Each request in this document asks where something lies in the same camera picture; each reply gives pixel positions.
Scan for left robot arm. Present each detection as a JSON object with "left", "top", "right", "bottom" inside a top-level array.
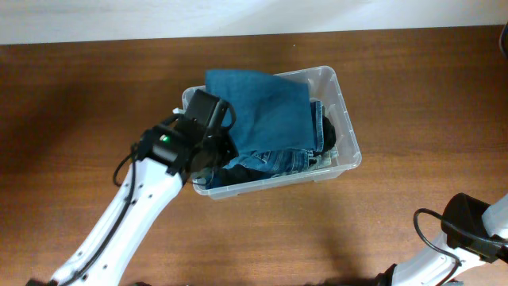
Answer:
[{"left": 48, "top": 90, "right": 237, "bottom": 286}]

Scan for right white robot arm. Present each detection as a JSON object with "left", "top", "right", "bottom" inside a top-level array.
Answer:
[{"left": 373, "top": 193, "right": 507, "bottom": 286}]

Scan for light wash jeans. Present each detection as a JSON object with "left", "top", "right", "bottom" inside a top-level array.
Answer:
[{"left": 309, "top": 147, "right": 338, "bottom": 170}]

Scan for clear plastic storage bin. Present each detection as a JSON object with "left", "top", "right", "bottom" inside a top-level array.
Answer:
[{"left": 194, "top": 66, "right": 362, "bottom": 200}]

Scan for blue denim jeans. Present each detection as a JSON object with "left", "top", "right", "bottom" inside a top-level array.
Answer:
[{"left": 206, "top": 69, "right": 325, "bottom": 176}]

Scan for right black camera cable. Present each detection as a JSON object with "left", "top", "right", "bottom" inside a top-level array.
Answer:
[{"left": 413, "top": 208, "right": 508, "bottom": 286}]

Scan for black shirt with white logo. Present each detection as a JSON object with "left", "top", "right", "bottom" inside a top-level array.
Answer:
[{"left": 206, "top": 165, "right": 272, "bottom": 189}]

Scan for black garment with red band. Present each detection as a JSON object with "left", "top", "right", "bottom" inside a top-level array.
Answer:
[{"left": 313, "top": 115, "right": 337, "bottom": 157}]

